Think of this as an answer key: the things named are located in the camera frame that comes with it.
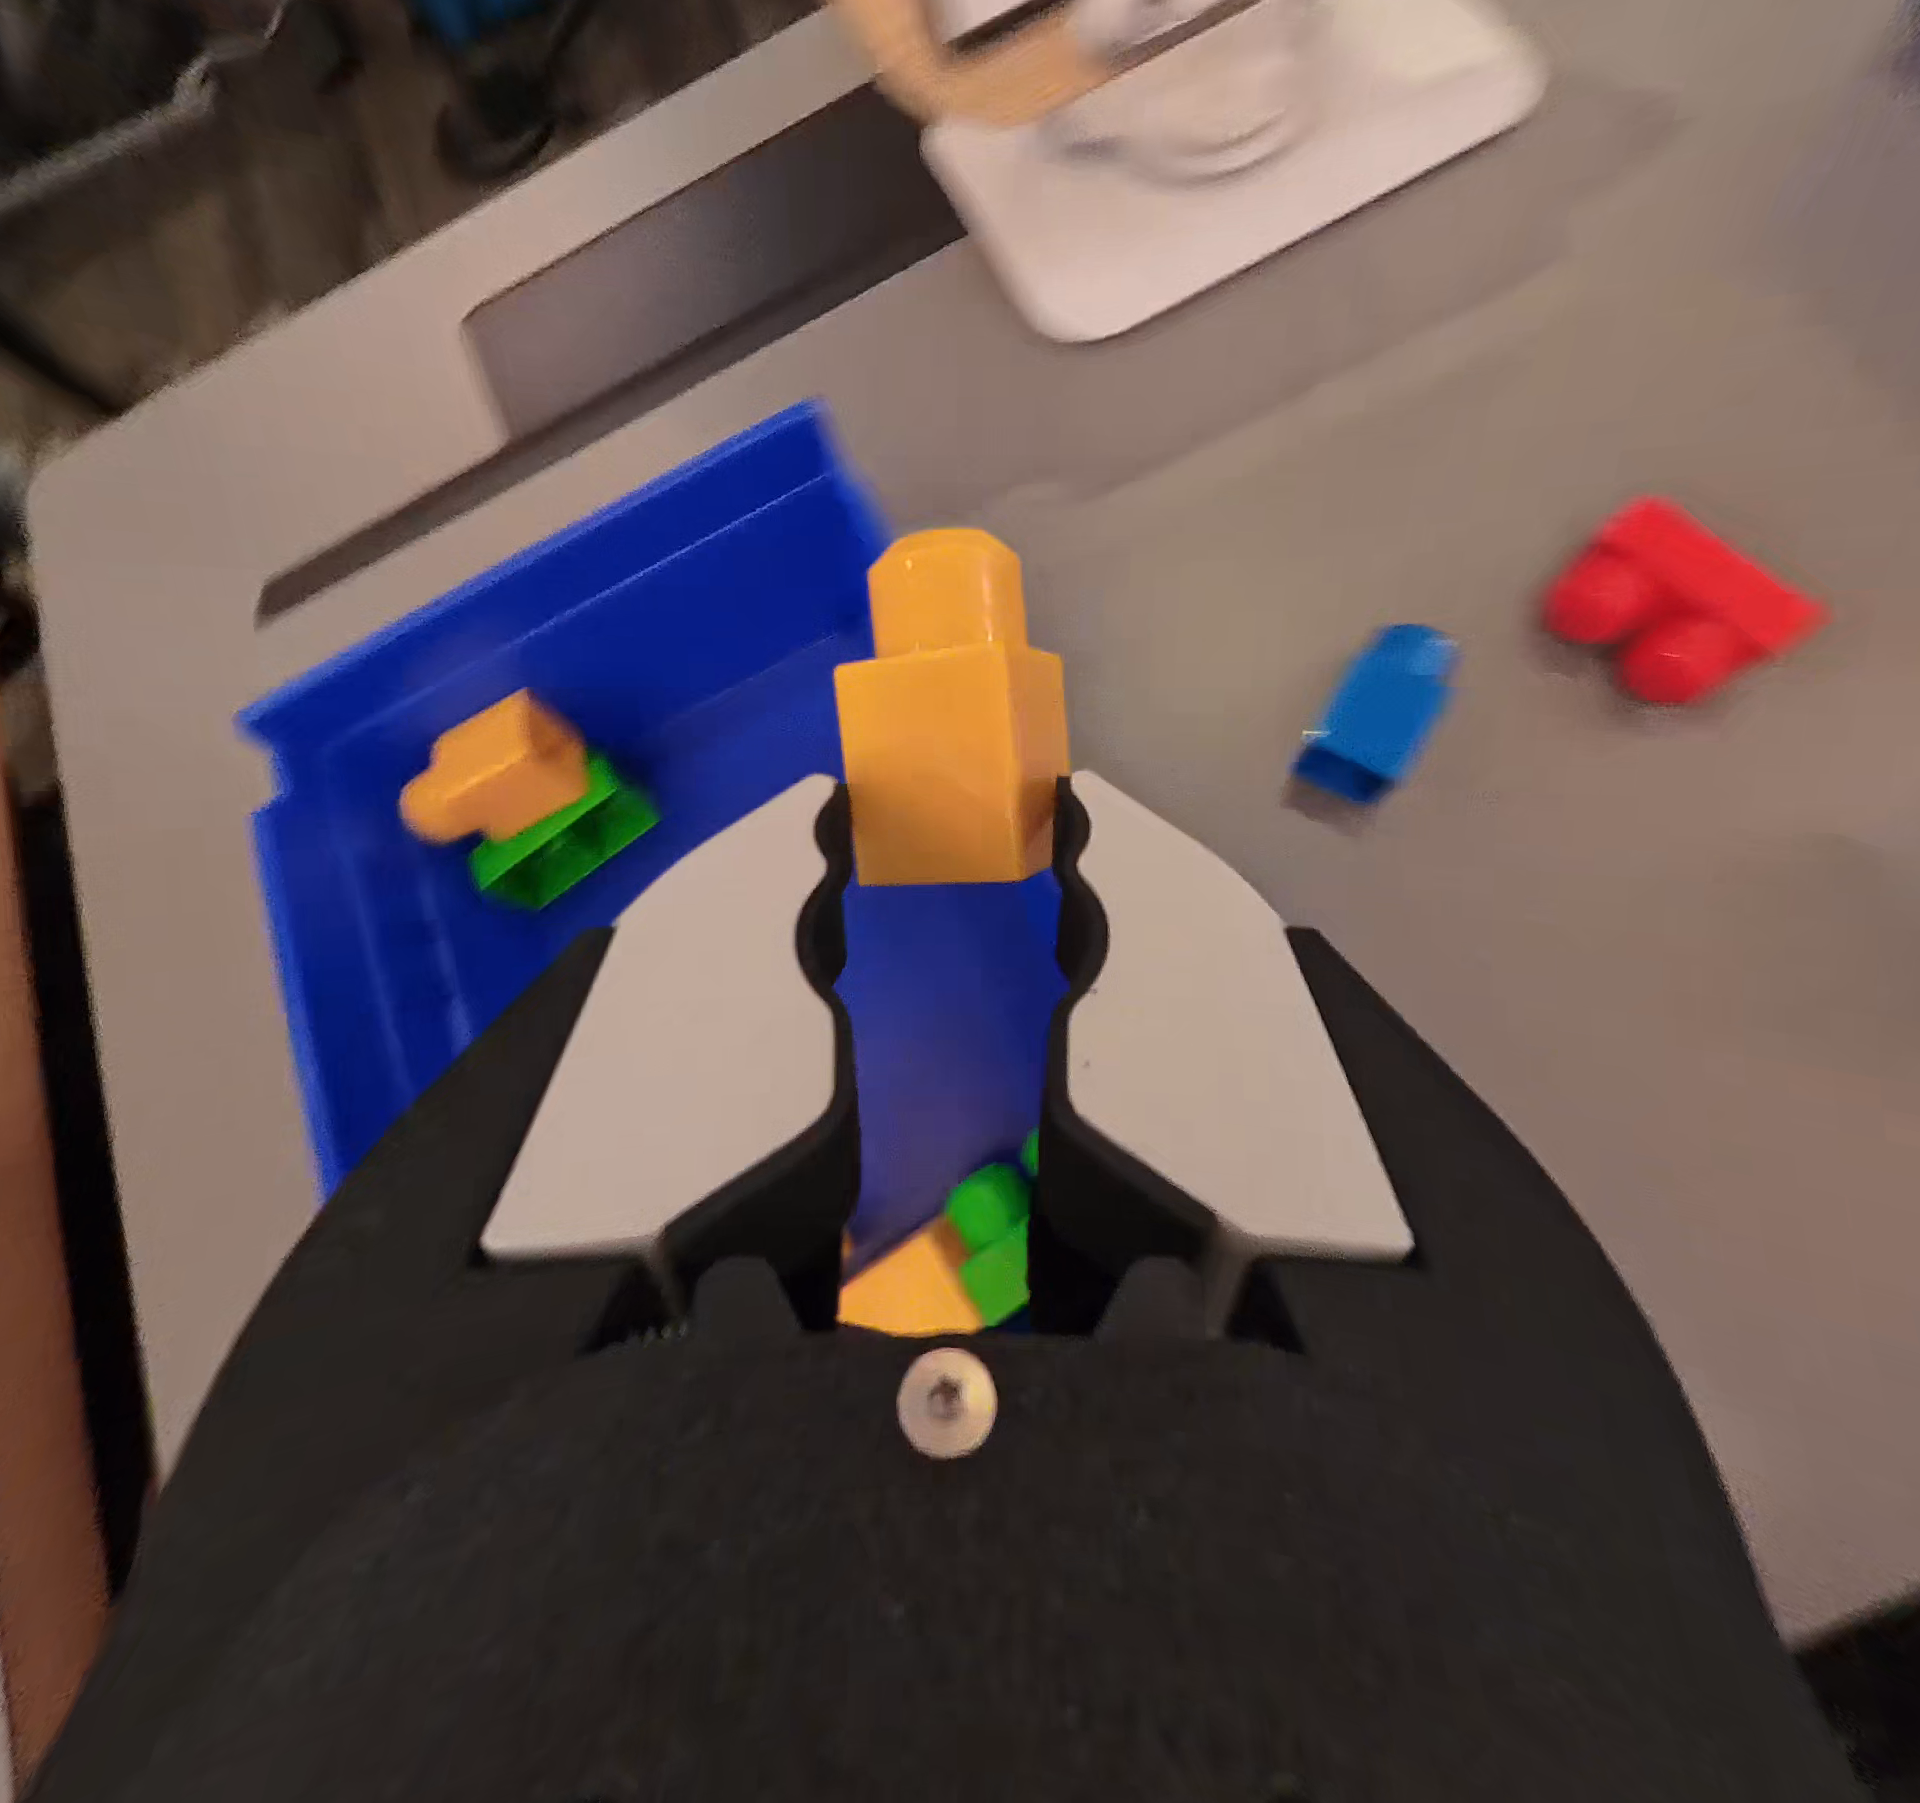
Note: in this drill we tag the yellow toy block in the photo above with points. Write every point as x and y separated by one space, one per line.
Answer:
487 768
909 1286
945 737

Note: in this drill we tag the blue toy block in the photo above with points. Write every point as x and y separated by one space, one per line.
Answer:
1379 714

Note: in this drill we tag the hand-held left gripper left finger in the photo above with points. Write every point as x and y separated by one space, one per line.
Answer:
659 1053

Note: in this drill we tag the red toy block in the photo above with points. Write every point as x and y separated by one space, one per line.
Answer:
1680 602

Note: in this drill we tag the green toy block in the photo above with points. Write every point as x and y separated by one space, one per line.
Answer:
564 849
990 1231

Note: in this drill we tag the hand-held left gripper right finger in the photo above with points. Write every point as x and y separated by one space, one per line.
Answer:
1230 1067

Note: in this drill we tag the blue plastic storage bin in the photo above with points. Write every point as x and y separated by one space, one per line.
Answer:
675 633

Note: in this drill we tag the grey desk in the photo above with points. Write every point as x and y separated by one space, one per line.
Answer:
1501 1007

